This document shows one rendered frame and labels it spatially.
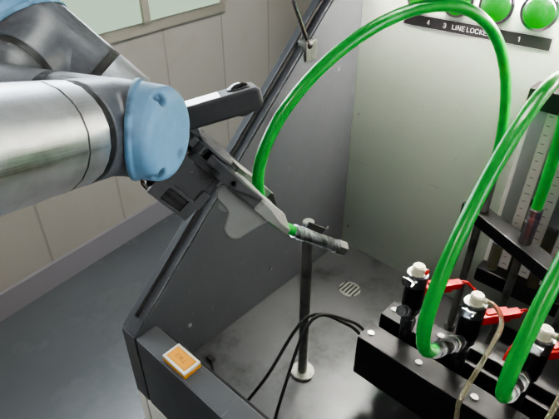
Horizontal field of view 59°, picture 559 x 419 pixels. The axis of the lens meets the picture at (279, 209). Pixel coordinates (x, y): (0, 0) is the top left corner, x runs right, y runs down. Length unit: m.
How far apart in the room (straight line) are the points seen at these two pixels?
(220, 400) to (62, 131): 0.48
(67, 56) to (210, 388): 0.46
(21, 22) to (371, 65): 0.61
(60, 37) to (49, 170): 0.23
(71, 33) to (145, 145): 0.19
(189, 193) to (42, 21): 0.21
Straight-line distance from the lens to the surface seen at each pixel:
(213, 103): 0.53
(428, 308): 0.48
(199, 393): 0.73
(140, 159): 0.36
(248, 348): 0.92
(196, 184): 0.54
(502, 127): 0.76
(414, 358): 0.74
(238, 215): 0.54
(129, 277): 2.39
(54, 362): 2.14
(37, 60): 0.49
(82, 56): 0.52
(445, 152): 0.92
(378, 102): 0.96
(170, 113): 0.38
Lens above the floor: 1.54
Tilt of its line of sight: 34 degrees down
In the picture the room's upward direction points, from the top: straight up
